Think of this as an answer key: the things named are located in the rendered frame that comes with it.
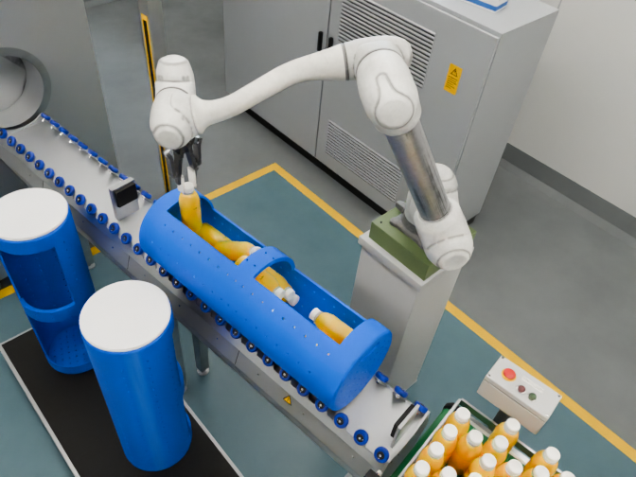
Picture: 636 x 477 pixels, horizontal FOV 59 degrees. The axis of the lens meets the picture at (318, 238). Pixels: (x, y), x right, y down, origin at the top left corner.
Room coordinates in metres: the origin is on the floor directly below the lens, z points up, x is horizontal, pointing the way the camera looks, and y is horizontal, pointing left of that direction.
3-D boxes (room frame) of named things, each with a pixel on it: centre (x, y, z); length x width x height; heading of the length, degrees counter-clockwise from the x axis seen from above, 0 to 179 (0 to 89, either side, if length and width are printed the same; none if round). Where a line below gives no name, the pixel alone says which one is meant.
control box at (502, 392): (0.91, -0.65, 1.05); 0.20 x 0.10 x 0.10; 54
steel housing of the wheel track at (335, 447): (1.41, 0.53, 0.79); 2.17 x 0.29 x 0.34; 54
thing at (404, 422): (0.79, -0.31, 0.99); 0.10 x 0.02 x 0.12; 144
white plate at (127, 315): (1.03, 0.58, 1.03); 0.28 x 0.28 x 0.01
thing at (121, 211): (1.58, 0.76, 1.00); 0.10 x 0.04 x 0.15; 144
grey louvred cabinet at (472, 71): (3.38, -0.08, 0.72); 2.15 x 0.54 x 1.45; 47
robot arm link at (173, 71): (1.34, 0.44, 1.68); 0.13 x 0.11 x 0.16; 10
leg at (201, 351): (1.47, 0.49, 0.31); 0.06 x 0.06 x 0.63; 54
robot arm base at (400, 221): (1.57, -0.37, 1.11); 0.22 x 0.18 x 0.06; 46
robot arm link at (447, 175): (1.54, -0.38, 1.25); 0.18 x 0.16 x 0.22; 11
